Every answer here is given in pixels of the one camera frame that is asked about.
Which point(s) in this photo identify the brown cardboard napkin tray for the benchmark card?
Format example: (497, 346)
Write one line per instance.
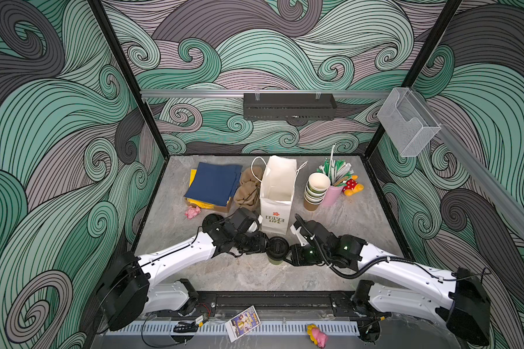
(221, 209)

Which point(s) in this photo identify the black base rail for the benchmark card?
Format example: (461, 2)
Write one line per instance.
(338, 303)

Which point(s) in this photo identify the red yellow plush toy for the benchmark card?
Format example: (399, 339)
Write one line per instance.
(352, 186)

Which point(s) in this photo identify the black corner frame post left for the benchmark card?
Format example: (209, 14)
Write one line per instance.
(116, 48)

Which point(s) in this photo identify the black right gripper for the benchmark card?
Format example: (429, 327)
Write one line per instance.
(295, 255)

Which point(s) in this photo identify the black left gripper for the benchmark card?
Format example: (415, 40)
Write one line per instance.
(260, 244)

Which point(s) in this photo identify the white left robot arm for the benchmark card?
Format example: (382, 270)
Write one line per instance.
(132, 285)

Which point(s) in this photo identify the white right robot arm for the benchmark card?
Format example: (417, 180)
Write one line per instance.
(388, 284)

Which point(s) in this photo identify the colourful picture card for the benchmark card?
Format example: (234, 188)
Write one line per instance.
(243, 323)

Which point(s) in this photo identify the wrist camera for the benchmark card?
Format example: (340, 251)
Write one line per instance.
(302, 232)
(245, 221)

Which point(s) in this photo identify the pink yellow toy figure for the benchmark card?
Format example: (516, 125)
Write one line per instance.
(318, 337)

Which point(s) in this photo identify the clear acrylic wall holder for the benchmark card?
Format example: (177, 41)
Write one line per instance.
(408, 121)

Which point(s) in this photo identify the navy blue napkin stack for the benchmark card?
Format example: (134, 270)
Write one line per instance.
(214, 184)

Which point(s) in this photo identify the stack of black cup lids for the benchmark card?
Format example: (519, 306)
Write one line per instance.
(212, 221)

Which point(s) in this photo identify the brown cup sleeve pile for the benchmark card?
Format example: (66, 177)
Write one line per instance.
(248, 192)

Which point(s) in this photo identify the white paper takeout bag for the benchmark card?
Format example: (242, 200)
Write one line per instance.
(277, 192)

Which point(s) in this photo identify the black wall shelf tray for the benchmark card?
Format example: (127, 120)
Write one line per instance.
(286, 107)

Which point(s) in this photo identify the green paper coffee cup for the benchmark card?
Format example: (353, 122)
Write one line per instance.
(276, 259)

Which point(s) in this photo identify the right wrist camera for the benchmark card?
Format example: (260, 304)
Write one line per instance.
(302, 232)

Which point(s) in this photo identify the stack of green paper cups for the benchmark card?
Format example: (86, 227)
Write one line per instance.
(315, 190)

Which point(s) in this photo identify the black plastic cup lid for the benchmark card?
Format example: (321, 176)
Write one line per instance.
(278, 245)

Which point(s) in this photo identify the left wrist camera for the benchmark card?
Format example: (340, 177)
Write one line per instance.
(245, 221)

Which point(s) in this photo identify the wrapped straws bundle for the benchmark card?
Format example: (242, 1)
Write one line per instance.
(338, 171)

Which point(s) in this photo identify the pink squishy toy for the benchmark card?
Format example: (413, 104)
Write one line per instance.
(192, 212)

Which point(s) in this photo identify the pink straw holder cup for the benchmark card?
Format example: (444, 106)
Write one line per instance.
(332, 195)

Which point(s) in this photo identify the aluminium wall rail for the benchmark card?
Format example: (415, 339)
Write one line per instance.
(204, 93)

